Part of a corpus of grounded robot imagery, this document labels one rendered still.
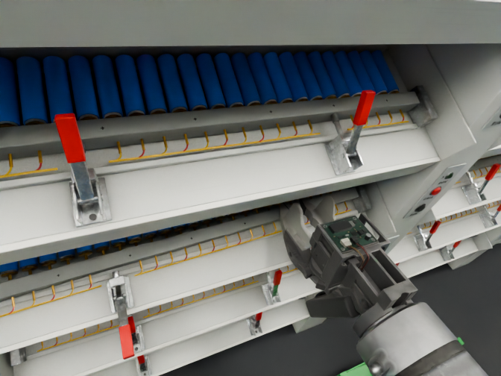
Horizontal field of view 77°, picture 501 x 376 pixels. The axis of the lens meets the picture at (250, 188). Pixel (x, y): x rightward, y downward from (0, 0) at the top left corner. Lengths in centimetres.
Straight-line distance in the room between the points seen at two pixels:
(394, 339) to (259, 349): 69
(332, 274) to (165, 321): 36
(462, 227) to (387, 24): 84
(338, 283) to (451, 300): 99
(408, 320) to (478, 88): 28
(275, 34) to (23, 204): 24
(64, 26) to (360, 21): 18
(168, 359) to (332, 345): 50
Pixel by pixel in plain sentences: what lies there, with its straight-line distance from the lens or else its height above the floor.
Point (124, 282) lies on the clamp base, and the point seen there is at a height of 56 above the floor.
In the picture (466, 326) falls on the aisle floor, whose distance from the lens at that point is 136.
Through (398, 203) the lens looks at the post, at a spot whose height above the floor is 61.
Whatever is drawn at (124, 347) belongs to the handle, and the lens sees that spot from 42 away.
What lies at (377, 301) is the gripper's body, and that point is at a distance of 37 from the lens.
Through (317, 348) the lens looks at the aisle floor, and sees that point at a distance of 106.
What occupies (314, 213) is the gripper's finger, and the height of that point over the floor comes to 60.
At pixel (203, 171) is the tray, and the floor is 73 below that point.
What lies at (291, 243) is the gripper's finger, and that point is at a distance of 44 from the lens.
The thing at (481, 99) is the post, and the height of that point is 80.
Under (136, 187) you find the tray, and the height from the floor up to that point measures 73.
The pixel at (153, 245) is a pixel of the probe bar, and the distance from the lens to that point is 45.
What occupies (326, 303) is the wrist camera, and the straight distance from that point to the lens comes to 45.
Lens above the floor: 95
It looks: 47 degrees down
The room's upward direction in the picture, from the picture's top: 14 degrees clockwise
